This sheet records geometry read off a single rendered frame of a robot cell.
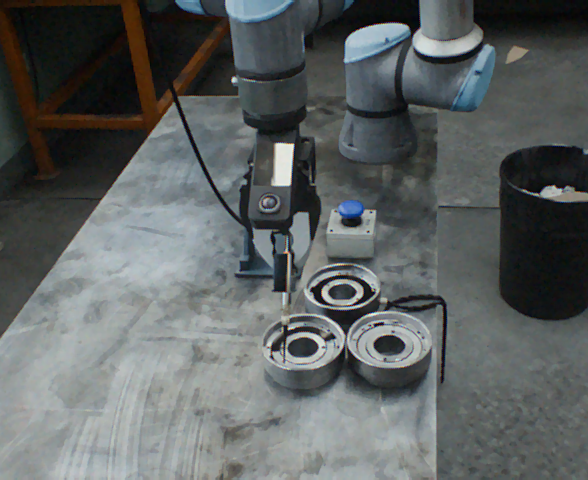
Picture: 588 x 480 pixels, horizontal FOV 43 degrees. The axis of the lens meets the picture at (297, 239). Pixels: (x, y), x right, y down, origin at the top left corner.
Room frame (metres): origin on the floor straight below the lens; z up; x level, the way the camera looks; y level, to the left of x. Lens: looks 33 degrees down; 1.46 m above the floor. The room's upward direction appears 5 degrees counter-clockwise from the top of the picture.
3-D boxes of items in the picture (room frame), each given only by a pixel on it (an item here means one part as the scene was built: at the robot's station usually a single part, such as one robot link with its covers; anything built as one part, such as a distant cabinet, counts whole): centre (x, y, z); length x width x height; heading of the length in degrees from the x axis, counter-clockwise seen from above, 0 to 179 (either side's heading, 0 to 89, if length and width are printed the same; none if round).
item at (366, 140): (1.30, -0.17, 0.85); 0.15 x 0.15 x 0.10
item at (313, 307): (0.81, -0.06, 0.82); 0.10 x 0.10 x 0.04
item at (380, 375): (0.69, -0.10, 0.82); 0.10 x 0.10 x 0.04
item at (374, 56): (1.30, -0.18, 0.97); 0.13 x 0.12 x 0.14; 57
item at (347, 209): (0.96, -0.09, 0.85); 0.04 x 0.04 x 0.05
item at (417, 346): (0.69, -0.10, 0.82); 0.08 x 0.08 x 0.02
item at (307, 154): (0.77, 0.01, 1.07); 0.09 x 0.08 x 0.12; 169
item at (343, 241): (0.97, -0.09, 0.82); 0.08 x 0.07 x 0.05; 168
